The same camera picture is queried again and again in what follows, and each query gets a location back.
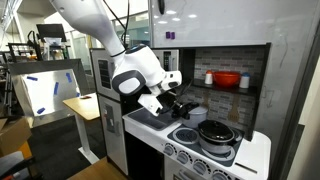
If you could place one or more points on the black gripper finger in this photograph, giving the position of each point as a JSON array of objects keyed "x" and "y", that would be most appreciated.
[
  {"x": 180, "y": 115},
  {"x": 192, "y": 106}
]

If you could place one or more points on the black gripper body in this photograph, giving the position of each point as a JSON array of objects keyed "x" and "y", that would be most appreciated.
[{"x": 175, "y": 103}]

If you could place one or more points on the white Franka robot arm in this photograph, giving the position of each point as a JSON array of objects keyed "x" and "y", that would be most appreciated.
[{"x": 140, "y": 66}]

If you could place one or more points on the dark grey printed stovetop panel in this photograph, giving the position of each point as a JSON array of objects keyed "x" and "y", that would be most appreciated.
[{"x": 186, "y": 135}]

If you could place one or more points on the grey toy sink basin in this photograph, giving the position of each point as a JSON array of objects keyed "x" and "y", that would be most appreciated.
[{"x": 150, "y": 121}]

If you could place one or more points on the glossy black pot lid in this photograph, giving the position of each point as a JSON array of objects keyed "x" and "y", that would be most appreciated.
[{"x": 216, "y": 130}]

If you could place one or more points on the large grey pot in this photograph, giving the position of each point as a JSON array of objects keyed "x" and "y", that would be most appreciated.
[{"x": 213, "y": 146}]

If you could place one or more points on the white shaker orange cap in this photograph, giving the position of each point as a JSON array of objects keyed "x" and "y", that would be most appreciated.
[{"x": 209, "y": 78}]

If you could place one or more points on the grey stove knob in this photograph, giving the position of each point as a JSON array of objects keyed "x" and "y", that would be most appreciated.
[
  {"x": 199, "y": 166},
  {"x": 182, "y": 157},
  {"x": 218, "y": 175},
  {"x": 169, "y": 150}
]

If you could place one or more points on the wooden toy spatula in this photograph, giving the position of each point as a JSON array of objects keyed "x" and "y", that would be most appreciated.
[{"x": 234, "y": 113}]

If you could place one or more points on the red plastic bowl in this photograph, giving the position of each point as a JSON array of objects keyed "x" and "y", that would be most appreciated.
[{"x": 226, "y": 79}]

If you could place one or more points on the grey toy oven door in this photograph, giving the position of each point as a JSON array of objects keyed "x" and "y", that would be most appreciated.
[{"x": 170, "y": 170}]

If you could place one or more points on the white shaker blue cap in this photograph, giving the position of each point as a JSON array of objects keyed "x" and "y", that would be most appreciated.
[{"x": 244, "y": 81}]

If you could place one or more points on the grey toy phone red button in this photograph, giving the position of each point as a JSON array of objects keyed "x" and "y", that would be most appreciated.
[{"x": 109, "y": 116}]

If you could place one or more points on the purple magnet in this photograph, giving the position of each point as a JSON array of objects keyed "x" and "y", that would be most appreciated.
[
  {"x": 168, "y": 35},
  {"x": 173, "y": 35}
]

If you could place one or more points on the white toy kitchen unit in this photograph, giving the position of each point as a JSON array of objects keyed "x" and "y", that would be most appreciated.
[{"x": 253, "y": 153}]

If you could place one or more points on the grey fridge door with phone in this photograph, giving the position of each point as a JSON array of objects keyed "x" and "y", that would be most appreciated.
[{"x": 111, "y": 150}]

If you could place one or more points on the grey fridge door black panel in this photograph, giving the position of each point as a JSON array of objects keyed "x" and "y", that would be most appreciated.
[{"x": 100, "y": 83}]

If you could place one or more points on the small red flat item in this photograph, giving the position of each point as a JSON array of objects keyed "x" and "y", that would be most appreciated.
[{"x": 85, "y": 97}]

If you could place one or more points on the wooden desk with white leg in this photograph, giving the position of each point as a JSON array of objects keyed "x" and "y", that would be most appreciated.
[{"x": 83, "y": 106}]

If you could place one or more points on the black marker holder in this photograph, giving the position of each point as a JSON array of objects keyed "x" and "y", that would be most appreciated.
[{"x": 161, "y": 6}]

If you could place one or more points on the blue tape strip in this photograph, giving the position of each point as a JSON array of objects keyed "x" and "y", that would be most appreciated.
[
  {"x": 32, "y": 78},
  {"x": 40, "y": 110},
  {"x": 77, "y": 94},
  {"x": 69, "y": 77},
  {"x": 56, "y": 88}
]

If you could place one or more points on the grey framed leaning whiteboard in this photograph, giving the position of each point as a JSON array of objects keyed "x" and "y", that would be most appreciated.
[{"x": 46, "y": 96}]

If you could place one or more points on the black computer monitor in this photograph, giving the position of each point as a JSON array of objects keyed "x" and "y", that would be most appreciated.
[{"x": 51, "y": 31}]

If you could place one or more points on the orange storage block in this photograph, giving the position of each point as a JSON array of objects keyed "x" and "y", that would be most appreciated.
[{"x": 26, "y": 150}]

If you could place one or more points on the black metal rack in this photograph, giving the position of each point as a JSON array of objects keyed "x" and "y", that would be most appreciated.
[{"x": 20, "y": 51}]

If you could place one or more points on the brown cardboard box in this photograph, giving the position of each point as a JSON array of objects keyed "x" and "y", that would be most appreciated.
[{"x": 13, "y": 133}]

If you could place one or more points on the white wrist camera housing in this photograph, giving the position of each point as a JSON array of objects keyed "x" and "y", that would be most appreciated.
[{"x": 150, "y": 103}]

